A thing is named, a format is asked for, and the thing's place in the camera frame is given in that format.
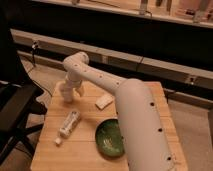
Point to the black office chair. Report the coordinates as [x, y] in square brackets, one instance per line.
[18, 95]

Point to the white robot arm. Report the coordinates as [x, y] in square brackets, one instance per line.
[144, 138]

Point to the white plastic bottle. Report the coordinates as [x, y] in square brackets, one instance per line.
[67, 126]

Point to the white sponge block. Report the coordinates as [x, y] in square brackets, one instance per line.
[104, 101]

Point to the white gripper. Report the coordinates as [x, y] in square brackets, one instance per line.
[75, 84]

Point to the green ceramic bowl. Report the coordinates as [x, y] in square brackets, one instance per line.
[108, 139]

